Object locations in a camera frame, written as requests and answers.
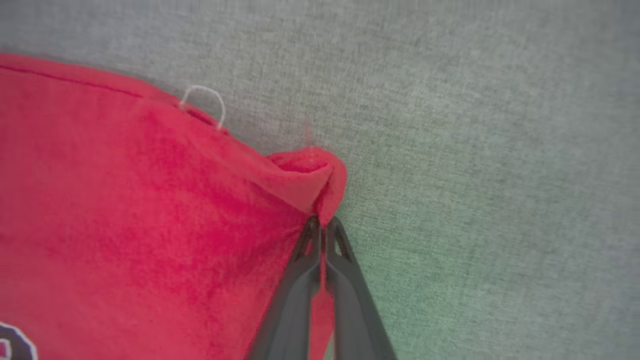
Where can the red and white sports jersey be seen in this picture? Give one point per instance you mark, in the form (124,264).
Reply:
(125,210)

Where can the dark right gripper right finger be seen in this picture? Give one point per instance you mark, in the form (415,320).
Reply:
(352,305)

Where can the grey fabric sofa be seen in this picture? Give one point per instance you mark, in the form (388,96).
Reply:
(475,150)

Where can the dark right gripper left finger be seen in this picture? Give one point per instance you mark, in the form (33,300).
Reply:
(292,300)

